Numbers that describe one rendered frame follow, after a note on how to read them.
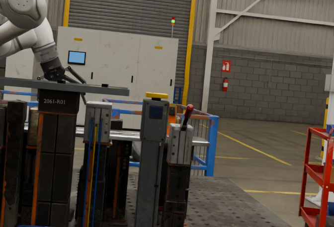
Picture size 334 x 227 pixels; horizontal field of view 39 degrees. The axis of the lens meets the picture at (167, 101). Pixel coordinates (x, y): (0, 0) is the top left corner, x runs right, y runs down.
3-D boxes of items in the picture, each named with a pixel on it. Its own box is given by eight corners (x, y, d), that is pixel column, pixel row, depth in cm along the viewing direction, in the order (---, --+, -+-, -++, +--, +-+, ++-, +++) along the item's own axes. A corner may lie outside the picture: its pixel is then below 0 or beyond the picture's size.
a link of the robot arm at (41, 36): (55, 39, 186) (23, 51, 184) (40, 1, 182) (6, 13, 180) (56, 41, 176) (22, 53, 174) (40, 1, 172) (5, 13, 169)
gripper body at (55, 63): (37, 64, 178) (46, 87, 181) (58, 57, 178) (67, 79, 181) (39, 61, 185) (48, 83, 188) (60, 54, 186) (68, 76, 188)
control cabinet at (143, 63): (50, 128, 922) (59, 2, 909) (51, 125, 975) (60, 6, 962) (170, 136, 969) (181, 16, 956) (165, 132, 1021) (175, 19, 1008)
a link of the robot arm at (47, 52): (52, 42, 176) (59, 57, 178) (55, 39, 185) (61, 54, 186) (30, 51, 176) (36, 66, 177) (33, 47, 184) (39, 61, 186)
